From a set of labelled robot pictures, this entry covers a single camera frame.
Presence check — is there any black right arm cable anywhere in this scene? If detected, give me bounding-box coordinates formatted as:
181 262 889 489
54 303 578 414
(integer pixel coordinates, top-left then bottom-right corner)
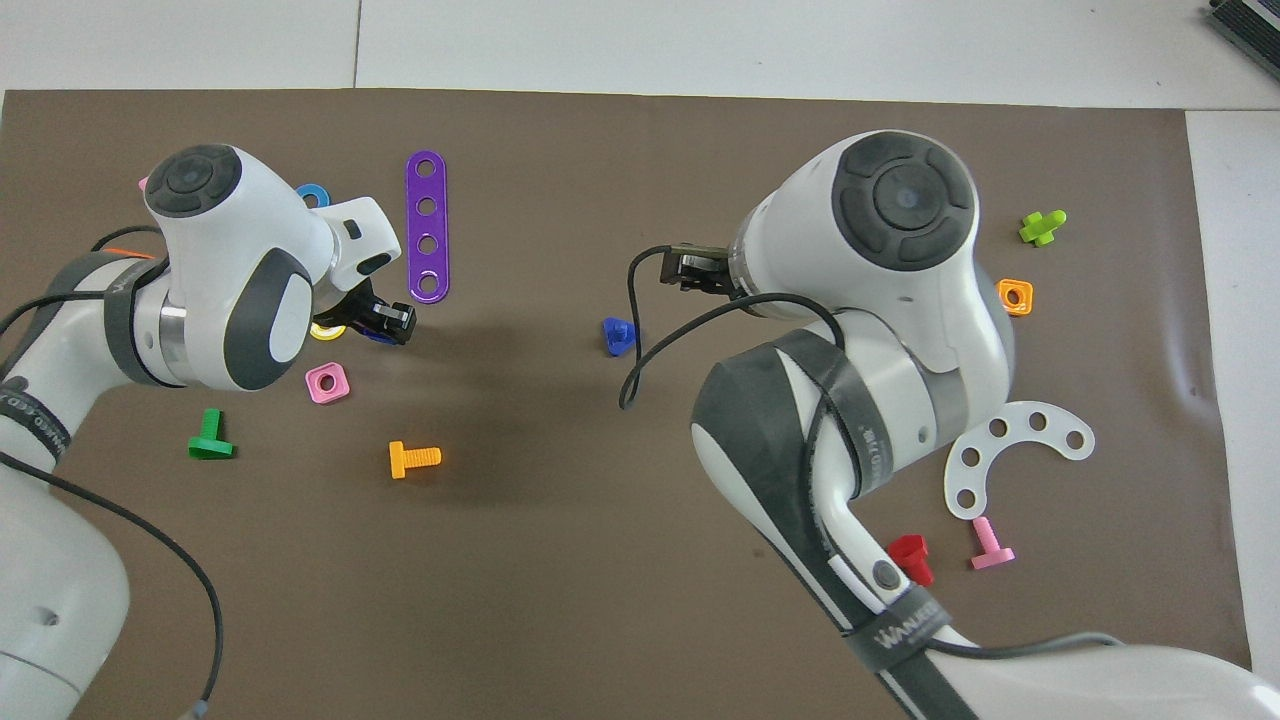
618 244 851 411

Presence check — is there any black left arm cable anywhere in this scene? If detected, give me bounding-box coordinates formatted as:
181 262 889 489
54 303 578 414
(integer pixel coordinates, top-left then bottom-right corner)
0 225 223 720

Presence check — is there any orange plastic bolt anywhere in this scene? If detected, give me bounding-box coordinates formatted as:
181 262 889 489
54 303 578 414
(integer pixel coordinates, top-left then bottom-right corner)
388 440 442 480

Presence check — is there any pink square nut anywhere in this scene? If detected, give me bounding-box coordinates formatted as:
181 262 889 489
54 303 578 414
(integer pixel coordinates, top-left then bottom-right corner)
305 362 352 405

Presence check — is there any dark ribbed device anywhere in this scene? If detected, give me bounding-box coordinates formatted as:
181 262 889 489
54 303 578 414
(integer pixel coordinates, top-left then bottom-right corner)
1205 0 1280 76

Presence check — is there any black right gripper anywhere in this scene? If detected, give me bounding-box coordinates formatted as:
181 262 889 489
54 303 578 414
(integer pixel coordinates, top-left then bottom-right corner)
662 242 741 298

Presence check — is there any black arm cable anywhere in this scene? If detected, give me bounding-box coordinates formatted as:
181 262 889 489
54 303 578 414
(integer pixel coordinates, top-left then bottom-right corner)
618 244 851 411
0 225 223 720

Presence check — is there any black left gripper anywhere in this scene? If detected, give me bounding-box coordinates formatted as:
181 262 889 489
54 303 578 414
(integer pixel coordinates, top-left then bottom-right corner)
316 280 417 347

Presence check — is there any green plastic bolt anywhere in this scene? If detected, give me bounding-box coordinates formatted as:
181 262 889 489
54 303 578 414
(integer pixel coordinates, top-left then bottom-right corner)
187 408 236 461

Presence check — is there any lime green cross bolt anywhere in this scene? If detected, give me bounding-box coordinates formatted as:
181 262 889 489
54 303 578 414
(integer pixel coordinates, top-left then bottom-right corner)
1018 209 1068 247

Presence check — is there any purple four-hole plate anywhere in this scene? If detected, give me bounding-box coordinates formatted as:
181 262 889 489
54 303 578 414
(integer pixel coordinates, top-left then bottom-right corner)
405 150 451 304

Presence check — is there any white curved perforated plate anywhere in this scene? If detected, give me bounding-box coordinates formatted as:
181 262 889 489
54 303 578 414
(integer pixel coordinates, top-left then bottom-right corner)
944 400 1097 521

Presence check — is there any red plastic bolt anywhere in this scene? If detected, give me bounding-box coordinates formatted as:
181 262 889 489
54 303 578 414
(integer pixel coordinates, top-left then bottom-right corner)
886 534 935 588

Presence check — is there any brown table mat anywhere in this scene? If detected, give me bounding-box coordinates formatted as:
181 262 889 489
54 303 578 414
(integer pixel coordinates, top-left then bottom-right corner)
0 88 1253 720

